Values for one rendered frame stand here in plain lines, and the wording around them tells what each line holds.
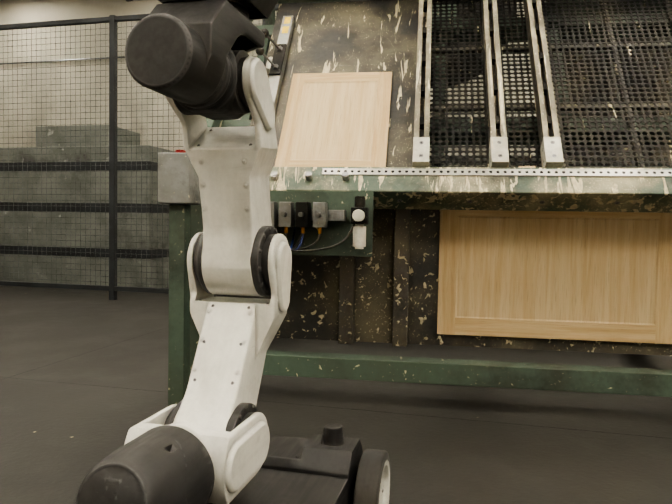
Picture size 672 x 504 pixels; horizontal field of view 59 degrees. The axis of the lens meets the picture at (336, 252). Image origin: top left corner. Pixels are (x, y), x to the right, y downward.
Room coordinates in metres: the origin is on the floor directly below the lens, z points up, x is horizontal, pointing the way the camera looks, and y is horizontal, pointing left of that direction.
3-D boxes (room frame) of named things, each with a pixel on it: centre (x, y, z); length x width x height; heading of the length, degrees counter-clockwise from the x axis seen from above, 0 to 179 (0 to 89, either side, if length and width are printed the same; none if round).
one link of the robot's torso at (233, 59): (1.10, 0.22, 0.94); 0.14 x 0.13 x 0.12; 76
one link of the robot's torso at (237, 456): (1.06, 0.24, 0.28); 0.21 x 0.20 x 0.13; 166
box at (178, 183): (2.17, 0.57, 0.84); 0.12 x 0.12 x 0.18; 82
